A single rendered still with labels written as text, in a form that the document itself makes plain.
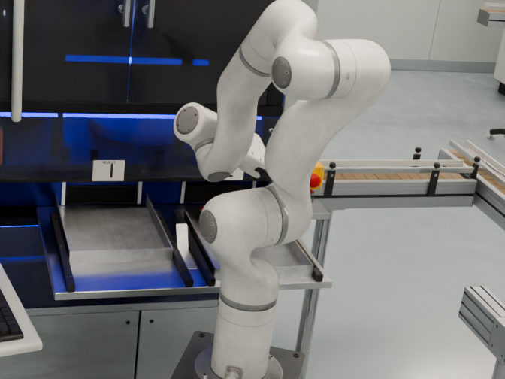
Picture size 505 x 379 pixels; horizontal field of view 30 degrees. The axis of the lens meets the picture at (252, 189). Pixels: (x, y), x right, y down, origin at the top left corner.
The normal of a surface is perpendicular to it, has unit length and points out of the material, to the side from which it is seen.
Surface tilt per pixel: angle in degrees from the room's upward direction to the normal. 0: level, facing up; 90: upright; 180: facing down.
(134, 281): 0
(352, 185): 90
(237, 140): 89
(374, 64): 65
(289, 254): 0
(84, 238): 0
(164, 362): 90
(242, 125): 80
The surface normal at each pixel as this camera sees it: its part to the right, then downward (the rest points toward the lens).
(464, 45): 0.29, 0.40
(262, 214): 0.54, -0.18
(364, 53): 0.46, -0.41
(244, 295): -0.12, 0.37
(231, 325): -0.54, 0.27
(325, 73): 0.51, 0.25
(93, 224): 0.12, -0.91
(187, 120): -0.58, -0.26
